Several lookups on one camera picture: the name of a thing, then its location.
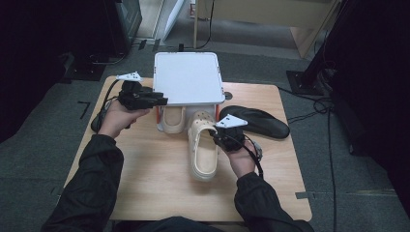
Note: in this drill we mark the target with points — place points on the white board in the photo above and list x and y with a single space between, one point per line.
174 16

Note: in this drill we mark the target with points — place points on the white shoe rack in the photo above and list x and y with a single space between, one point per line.
188 80

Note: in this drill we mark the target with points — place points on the person's dark clothed body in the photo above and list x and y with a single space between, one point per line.
177 225

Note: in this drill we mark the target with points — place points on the black stand base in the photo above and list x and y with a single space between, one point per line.
83 71

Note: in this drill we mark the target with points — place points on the person's right hand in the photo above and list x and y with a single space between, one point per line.
243 162

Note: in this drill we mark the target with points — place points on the beige clog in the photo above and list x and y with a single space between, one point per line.
173 121
203 154

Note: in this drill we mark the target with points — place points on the black cabinet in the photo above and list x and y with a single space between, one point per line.
125 22

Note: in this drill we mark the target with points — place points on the person's left hand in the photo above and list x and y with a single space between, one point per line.
117 121

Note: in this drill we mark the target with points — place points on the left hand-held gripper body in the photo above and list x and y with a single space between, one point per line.
133 95

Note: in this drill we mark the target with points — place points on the light wooden furniture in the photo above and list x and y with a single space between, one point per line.
257 9

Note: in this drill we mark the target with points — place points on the dark curtain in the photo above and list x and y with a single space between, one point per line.
374 80
29 58

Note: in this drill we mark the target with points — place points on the black table grommet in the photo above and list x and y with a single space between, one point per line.
228 95

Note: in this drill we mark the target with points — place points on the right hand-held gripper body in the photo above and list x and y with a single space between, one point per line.
233 137

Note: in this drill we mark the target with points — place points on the black metal stand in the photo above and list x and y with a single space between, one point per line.
306 80

